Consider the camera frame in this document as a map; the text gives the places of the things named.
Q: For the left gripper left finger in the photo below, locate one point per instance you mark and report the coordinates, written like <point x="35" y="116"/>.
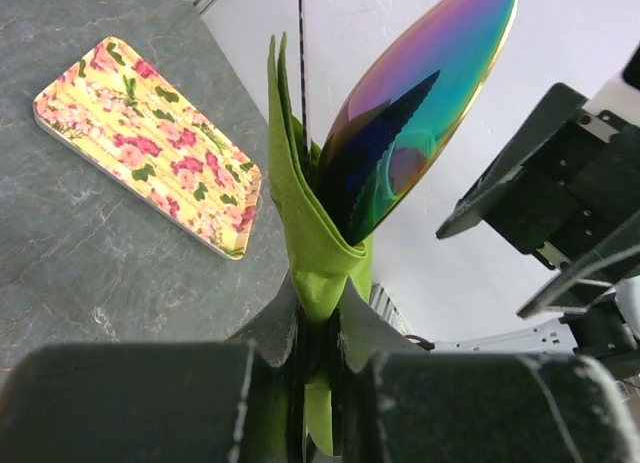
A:
<point x="236" y="400"/>

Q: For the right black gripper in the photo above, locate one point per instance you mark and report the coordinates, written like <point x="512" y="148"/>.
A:
<point x="565" y="190"/>

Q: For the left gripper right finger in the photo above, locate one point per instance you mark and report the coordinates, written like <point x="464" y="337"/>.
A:
<point x="396" y="402"/>

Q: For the green paper napkin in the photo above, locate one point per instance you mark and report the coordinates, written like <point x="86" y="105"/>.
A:
<point x="320" y="261"/>

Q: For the iridescent gold spoon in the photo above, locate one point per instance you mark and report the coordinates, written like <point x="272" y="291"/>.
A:
<point x="404" y="110"/>

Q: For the iridescent knife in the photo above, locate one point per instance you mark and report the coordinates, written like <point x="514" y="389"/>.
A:
<point x="303" y="84"/>

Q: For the floral rectangular tray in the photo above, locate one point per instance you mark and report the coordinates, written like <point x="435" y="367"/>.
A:
<point x="113" y="108"/>

